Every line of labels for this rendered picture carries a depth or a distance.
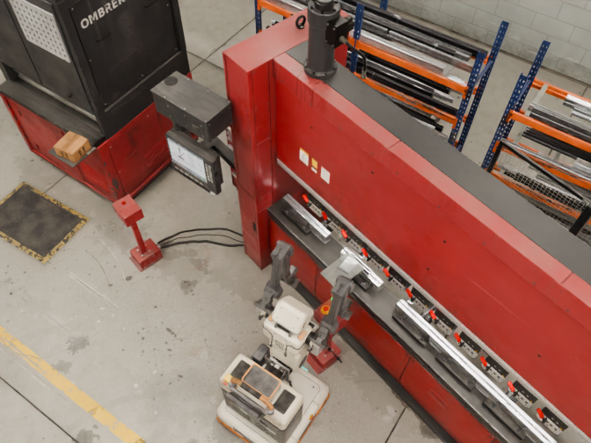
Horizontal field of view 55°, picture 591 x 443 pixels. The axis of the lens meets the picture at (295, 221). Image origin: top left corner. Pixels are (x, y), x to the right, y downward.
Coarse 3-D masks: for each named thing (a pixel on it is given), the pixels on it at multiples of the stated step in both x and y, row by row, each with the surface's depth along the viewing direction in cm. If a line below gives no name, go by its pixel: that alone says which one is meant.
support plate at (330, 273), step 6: (342, 258) 409; (336, 264) 407; (324, 270) 404; (330, 270) 404; (336, 270) 404; (354, 270) 404; (360, 270) 404; (324, 276) 401; (330, 276) 401; (336, 276) 401; (348, 276) 401; (354, 276) 402; (330, 282) 398
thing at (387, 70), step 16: (368, 64) 515; (384, 64) 519; (416, 64) 518; (384, 80) 507; (400, 80) 502; (416, 80) 510; (432, 80) 505; (464, 80) 508; (416, 96) 498; (432, 96) 498; (448, 96) 496; (448, 112) 489
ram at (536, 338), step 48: (288, 96) 350; (288, 144) 385; (336, 144) 337; (336, 192) 370; (384, 192) 325; (384, 240) 355; (432, 240) 314; (432, 288) 342; (480, 288) 303; (528, 288) 273; (480, 336) 329; (528, 336) 293; (576, 336) 264; (576, 384) 284; (576, 432) 307
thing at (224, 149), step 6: (216, 138) 448; (204, 144) 444; (210, 144) 444; (216, 144) 444; (222, 144) 444; (216, 150) 448; (222, 150) 440; (228, 150) 440; (222, 156) 445; (228, 156) 437; (228, 162) 442; (234, 162) 434; (234, 168) 438
